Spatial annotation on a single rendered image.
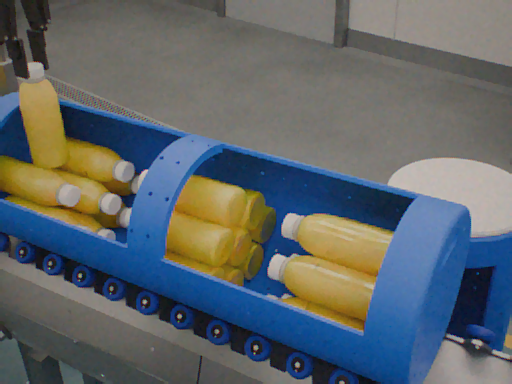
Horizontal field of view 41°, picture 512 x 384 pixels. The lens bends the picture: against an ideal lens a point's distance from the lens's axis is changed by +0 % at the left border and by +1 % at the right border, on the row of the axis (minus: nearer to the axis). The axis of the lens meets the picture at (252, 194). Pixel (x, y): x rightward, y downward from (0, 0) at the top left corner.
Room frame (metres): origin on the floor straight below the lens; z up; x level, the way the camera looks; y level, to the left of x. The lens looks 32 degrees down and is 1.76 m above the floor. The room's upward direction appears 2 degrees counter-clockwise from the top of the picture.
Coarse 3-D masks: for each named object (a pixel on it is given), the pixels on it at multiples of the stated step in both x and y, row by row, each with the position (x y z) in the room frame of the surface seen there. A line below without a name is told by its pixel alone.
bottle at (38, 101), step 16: (32, 80) 1.12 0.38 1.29; (48, 80) 1.15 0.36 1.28; (32, 96) 1.11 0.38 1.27; (48, 96) 1.12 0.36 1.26; (32, 112) 1.11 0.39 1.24; (48, 112) 1.11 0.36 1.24; (32, 128) 1.11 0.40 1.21; (48, 128) 1.11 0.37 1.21; (32, 144) 1.11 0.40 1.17; (48, 144) 1.11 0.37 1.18; (64, 144) 1.13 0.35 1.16; (48, 160) 1.10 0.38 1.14; (64, 160) 1.12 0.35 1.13
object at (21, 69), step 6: (18, 42) 1.11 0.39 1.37; (18, 48) 1.11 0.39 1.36; (24, 48) 1.12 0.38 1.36; (24, 54) 1.11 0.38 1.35; (12, 60) 1.12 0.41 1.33; (18, 60) 1.12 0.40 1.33; (24, 60) 1.11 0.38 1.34; (18, 66) 1.12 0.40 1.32; (24, 66) 1.11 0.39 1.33; (18, 72) 1.12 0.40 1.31; (24, 72) 1.11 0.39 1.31; (24, 78) 1.11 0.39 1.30
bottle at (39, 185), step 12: (0, 156) 1.15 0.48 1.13; (0, 168) 1.11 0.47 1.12; (12, 168) 1.11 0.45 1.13; (24, 168) 1.10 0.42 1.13; (36, 168) 1.10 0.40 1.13; (0, 180) 1.10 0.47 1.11; (12, 180) 1.09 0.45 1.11; (24, 180) 1.08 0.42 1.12; (36, 180) 1.07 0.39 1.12; (48, 180) 1.06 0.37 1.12; (60, 180) 1.07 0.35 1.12; (12, 192) 1.09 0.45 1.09; (24, 192) 1.07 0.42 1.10; (36, 192) 1.05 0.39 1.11; (48, 192) 1.05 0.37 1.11; (48, 204) 1.05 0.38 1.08
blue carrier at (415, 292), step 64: (0, 128) 1.17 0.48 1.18; (64, 128) 1.31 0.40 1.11; (128, 128) 1.19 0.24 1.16; (0, 192) 1.14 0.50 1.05; (320, 192) 0.99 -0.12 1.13; (384, 192) 0.90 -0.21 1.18; (64, 256) 0.98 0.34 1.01; (128, 256) 0.87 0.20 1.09; (384, 256) 0.71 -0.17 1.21; (448, 256) 0.74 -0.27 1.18; (256, 320) 0.75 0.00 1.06; (320, 320) 0.69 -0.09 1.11; (384, 320) 0.65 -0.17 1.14; (448, 320) 0.81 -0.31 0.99
